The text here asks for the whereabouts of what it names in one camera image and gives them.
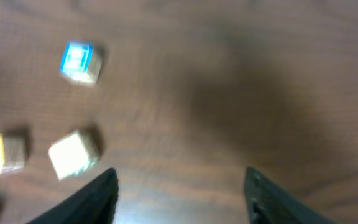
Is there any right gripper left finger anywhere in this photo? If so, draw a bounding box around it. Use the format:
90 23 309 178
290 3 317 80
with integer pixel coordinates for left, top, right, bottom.
29 168 119 224

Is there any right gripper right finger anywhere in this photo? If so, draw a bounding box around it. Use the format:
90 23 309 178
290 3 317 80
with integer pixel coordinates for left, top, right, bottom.
244 167 333 224

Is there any white green block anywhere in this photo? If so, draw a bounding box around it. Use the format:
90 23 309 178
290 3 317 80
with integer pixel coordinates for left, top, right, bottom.
48 130 101 180

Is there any yellow block near A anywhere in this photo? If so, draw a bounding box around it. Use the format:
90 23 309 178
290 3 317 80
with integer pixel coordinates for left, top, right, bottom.
0 134 27 174

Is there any blue letter block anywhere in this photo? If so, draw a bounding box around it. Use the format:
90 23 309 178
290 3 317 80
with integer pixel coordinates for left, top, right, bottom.
60 41 103 85

